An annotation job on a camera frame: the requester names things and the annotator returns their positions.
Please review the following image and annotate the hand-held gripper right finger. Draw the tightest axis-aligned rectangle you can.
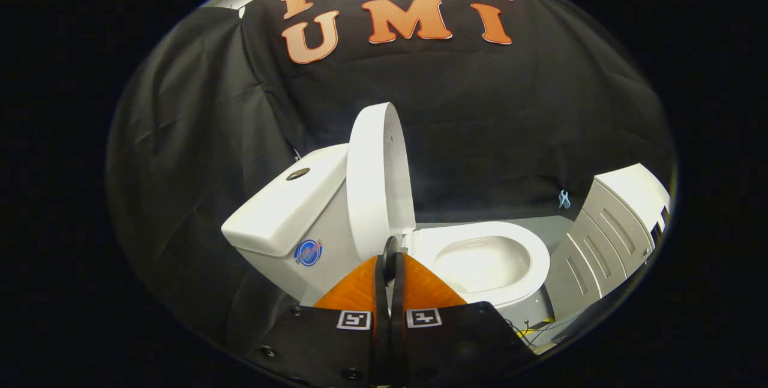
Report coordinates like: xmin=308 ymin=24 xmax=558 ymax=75
xmin=389 ymin=251 xmax=538 ymax=388

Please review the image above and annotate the white drawer cabinet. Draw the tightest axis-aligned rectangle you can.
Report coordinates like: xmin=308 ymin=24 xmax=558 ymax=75
xmin=545 ymin=163 xmax=671 ymax=324

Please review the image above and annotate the black backdrop cloth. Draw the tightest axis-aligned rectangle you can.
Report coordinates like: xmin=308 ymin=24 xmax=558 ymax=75
xmin=107 ymin=0 xmax=677 ymax=365

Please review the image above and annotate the white toilet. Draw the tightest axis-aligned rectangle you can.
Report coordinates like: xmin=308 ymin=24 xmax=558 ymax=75
xmin=221 ymin=143 xmax=551 ymax=326

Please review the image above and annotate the round black tag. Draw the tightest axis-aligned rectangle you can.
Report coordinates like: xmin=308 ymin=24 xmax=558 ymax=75
xmin=383 ymin=235 xmax=401 ymax=284

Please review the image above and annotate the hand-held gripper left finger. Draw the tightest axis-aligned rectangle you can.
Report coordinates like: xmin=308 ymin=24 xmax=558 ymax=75
xmin=255 ymin=253 xmax=391 ymax=388

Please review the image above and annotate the black floor cable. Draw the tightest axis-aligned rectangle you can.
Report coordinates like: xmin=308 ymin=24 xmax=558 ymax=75
xmin=507 ymin=316 xmax=580 ymax=348

